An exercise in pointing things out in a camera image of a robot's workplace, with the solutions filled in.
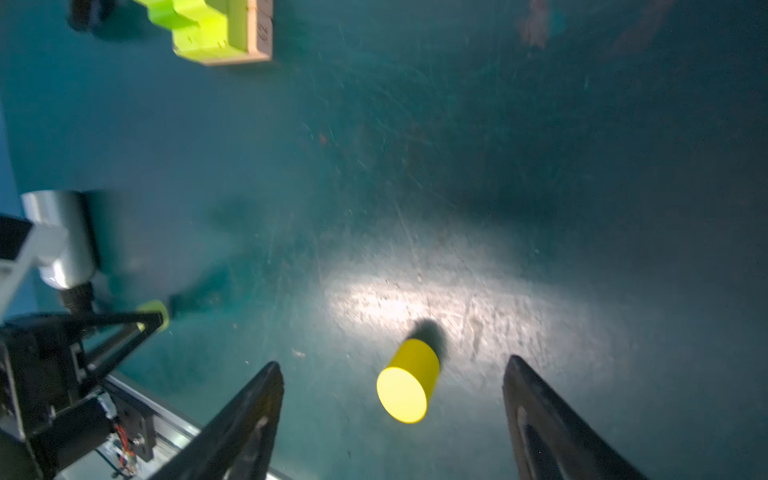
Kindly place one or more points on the red metal bottle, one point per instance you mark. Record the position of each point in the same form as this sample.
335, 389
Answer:
86, 15

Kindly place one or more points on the silver metal bottle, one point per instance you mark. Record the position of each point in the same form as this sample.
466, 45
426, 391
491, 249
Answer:
71, 270

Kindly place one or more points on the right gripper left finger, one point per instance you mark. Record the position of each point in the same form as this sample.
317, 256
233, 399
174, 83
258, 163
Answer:
238, 443

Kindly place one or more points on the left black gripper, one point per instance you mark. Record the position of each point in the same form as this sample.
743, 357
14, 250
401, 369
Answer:
47, 424

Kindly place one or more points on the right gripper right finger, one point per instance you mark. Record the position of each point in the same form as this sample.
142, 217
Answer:
550, 440

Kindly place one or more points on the yellow cylinder block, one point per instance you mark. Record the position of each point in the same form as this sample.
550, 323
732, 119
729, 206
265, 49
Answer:
405, 386

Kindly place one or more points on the long green block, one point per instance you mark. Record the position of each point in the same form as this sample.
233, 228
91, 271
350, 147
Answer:
177, 14
214, 30

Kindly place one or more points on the aluminium front rail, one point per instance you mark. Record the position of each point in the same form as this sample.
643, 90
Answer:
146, 434

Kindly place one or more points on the green cylinder block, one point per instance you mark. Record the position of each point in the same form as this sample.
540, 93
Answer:
156, 306

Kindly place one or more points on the natural wood block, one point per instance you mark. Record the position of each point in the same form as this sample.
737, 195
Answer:
248, 36

